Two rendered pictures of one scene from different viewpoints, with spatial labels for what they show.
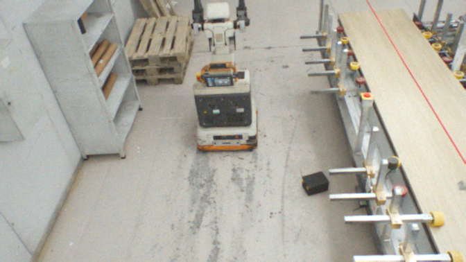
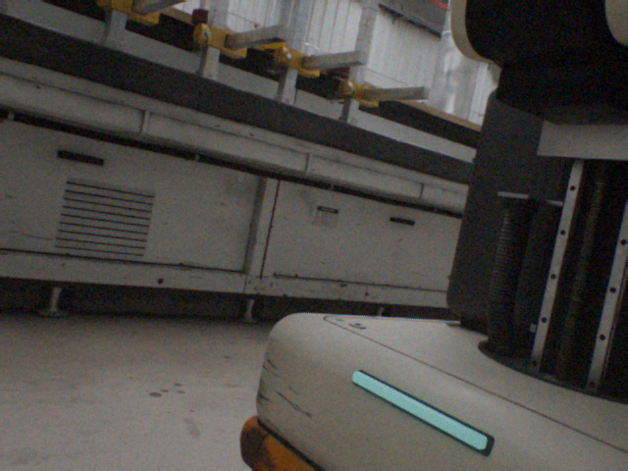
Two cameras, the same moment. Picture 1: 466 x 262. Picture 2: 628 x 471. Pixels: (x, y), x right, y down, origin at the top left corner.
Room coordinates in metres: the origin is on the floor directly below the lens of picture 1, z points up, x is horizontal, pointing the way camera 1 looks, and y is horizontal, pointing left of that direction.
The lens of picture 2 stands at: (4.19, 0.38, 0.43)
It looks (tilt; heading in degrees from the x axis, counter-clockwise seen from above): 3 degrees down; 226
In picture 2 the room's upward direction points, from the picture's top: 11 degrees clockwise
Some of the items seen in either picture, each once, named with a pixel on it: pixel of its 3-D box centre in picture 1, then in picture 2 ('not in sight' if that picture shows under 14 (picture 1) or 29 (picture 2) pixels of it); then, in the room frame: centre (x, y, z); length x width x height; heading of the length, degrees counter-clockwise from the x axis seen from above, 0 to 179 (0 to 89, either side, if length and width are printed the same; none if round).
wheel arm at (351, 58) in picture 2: (331, 73); (312, 64); (3.05, -0.94, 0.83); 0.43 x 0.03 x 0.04; 85
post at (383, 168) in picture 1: (378, 188); not in sight; (1.60, -0.85, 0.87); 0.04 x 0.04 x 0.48; 85
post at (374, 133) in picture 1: (369, 155); not in sight; (1.85, -0.87, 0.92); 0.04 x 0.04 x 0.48; 85
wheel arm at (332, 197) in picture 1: (365, 197); not in sight; (1.56, -0.76, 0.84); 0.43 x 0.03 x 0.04; 85
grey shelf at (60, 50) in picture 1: (94, 75); not in sight; (3.58, 1.38, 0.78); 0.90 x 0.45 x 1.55; 175
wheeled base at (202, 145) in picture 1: (228, 122); (565, 459); (3.34, 0.07, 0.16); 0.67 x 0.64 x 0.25; 174
